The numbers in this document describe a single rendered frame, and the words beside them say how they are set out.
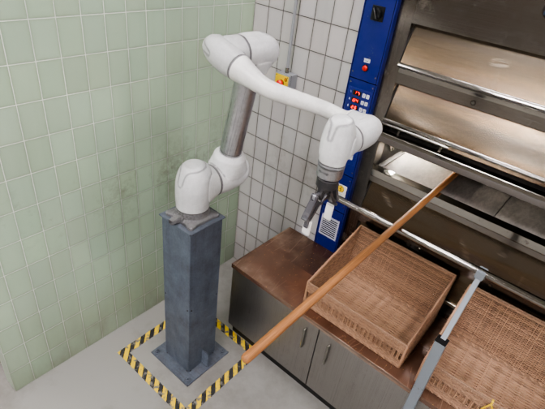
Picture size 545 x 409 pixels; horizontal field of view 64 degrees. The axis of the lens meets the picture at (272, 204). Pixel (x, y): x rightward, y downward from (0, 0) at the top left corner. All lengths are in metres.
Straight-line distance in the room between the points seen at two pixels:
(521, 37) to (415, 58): 0.41
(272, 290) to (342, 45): 1.28
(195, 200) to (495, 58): 1.35
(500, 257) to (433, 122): 0.69
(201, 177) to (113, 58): 0.64
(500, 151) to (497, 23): 0.50
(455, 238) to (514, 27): 0.94
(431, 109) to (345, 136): 0.83
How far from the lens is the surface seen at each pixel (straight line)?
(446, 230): 2.30
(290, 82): 2.43
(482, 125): 2.08
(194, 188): 1.92
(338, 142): 1.37
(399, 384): 2.16
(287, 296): 2.32
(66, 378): 2.79
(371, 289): 2.48
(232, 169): 2.01
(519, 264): 2.26
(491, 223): 2.20
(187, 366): 2.66
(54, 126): 2.05
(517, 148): 2.06
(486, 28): 2.01
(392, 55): 2.16
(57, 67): 1.99
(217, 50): 1.65
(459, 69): 2.05
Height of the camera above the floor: 2.21
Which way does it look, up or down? 33 degrees down
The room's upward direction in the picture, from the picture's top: 8 degrees clockwise
